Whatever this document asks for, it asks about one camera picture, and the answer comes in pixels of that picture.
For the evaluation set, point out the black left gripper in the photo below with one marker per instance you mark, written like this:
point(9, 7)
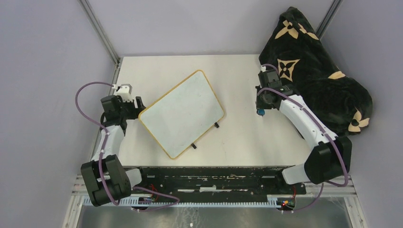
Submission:
point(136, 111)

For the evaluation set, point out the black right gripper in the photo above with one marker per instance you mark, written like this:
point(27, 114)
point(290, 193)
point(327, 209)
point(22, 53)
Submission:
point(260, 105)

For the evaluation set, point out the yellow framed whiteboard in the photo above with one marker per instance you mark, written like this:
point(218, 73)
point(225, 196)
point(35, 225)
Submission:
point(183, 114)

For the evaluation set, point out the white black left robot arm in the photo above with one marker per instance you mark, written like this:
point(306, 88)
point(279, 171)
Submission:
point(106, 180)

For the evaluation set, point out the black floral plush blanket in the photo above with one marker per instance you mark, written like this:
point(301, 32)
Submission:
point(340, 102)

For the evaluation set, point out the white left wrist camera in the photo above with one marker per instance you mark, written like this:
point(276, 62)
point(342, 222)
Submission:
point(123, 90)

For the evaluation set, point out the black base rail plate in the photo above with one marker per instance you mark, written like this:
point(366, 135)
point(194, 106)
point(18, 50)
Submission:
point(217, 184)

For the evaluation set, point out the white toothed cable duct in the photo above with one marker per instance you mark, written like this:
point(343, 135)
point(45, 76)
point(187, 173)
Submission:
point(133, 201)

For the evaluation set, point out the aluminium frame rails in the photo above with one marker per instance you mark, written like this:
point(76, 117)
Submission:
point(236, 131)

